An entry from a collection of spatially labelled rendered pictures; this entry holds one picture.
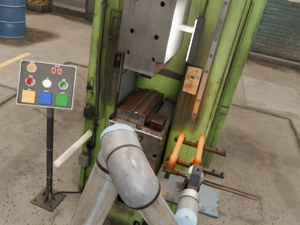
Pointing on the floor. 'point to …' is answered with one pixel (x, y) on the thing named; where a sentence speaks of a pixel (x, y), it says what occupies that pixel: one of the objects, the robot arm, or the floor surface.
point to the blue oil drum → (12, 18)
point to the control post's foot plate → (37, 200)
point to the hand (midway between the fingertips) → (196, 166)
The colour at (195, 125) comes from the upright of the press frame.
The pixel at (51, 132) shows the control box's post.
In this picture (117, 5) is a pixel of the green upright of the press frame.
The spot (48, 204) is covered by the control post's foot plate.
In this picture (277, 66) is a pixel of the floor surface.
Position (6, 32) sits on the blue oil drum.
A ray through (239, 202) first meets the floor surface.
